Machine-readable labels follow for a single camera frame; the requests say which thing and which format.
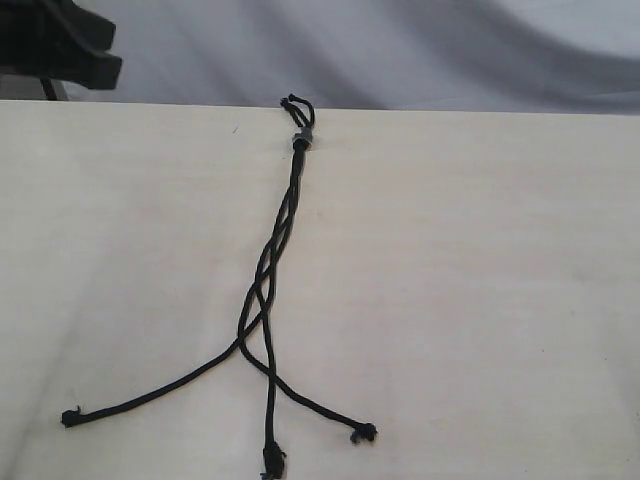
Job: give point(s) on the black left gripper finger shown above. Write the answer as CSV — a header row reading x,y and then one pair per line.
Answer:
x,y
96,29
94,72

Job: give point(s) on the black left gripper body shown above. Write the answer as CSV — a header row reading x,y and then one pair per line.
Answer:
x,y
38,41

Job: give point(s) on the black metal stand pole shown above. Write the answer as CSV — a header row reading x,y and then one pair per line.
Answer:
x,y
48,89

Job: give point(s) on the grey backdrop cloth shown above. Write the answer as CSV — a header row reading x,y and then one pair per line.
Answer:
x,y
515,56

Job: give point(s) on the black plastic cable clamp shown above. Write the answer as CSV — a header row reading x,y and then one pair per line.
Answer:
x,y
303,139

